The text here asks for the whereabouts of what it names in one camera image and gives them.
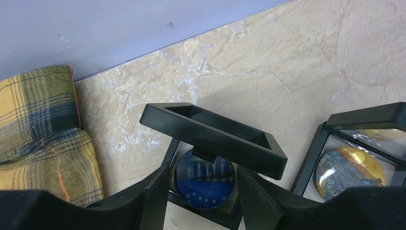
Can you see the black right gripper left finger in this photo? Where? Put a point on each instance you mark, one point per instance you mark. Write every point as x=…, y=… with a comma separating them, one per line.
x=141, y=206

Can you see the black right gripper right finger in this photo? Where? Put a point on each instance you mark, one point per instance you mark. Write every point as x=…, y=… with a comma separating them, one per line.
x=266, y=206

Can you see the blue round brooch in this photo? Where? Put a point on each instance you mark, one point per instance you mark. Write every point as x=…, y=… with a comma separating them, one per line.
x=202, y=184

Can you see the silver gold round brooch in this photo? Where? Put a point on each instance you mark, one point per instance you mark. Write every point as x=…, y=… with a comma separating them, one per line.
x=346, y=167

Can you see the yellow black plaid shirt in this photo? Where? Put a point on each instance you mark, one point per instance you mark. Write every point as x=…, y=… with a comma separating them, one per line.
x=42, y=143

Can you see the black square frame left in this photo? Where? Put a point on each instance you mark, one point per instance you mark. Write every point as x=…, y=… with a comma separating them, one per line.
x=211, y=135

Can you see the black square frame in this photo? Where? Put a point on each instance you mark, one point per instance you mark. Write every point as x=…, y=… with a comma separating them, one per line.
x=359, y=148
x=211, y=135

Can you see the black square frame right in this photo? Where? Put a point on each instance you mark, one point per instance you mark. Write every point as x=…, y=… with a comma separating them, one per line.
x=359, y=148

